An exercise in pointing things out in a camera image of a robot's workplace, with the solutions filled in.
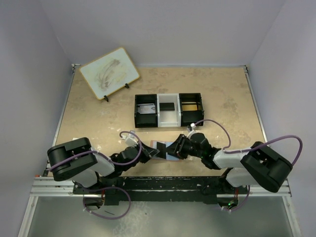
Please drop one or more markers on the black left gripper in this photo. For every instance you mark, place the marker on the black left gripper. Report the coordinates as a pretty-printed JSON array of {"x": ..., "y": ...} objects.
[{"x": 147, "y": 152}]

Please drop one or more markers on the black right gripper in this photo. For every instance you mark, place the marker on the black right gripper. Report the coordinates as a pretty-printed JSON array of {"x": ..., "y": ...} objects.
[{"x": 176, "y": 149}]

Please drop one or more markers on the black card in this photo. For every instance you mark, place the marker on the black card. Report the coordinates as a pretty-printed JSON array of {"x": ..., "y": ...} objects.
[
  {"x": 161, "y": 147},
  {"x": 167, "y": 106}
]

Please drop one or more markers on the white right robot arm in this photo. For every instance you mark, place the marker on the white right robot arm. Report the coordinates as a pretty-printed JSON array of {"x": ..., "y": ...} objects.
[{"x": 261, "y": 165}]

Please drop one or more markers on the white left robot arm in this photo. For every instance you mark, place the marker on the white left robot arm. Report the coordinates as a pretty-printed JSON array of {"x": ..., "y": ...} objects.
[{"x": 78, "y": 161}]

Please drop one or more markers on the gold card in bin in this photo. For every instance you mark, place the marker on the gold card in bin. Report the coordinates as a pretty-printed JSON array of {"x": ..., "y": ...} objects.
[{"x": 190, "y": 107}]

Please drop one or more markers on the silver card in bin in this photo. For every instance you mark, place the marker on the silver card in bin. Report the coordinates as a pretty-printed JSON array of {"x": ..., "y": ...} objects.
[{"x": 148, "y": 108}]

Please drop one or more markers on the black card in bin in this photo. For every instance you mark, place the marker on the black card in bin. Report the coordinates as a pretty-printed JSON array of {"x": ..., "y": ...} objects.
[{"x": 167, "y": 106}]

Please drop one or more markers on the black right bin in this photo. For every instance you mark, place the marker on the black right bin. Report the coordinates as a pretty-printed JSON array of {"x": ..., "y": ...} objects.
[{"x": 188, "y": 117}]

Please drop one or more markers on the black bin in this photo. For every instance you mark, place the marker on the black bin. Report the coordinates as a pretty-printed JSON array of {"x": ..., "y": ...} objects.
[
  {"x": 145, "y": 120},
  {"x": 188, "y": 117}
]

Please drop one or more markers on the black left bin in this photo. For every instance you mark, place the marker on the black left bin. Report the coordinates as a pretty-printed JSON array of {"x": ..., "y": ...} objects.
[{"x": 145, "y": 120}]

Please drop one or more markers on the white middle bin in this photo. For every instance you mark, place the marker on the white middle bin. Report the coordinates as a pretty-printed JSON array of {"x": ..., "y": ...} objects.
[{"x": 169, "y": 118}]

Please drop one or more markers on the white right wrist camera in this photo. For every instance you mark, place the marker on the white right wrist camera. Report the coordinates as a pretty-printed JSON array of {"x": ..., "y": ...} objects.
[{"x": 191, "y": 129}]

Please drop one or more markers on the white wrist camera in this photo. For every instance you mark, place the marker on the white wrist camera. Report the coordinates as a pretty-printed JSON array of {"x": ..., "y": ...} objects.
[
  {"x": 191, "y": 129},
  {"x": 129, "y": 138}
]

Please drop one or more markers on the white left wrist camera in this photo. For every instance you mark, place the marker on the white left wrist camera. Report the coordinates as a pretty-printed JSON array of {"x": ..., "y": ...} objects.
[{"x": 129, "y": 138}]

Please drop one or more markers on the whiteboard with orange frame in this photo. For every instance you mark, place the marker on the whiteboard with orange frame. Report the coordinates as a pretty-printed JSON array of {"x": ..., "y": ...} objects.
[{"x": 109, "y": 73}]

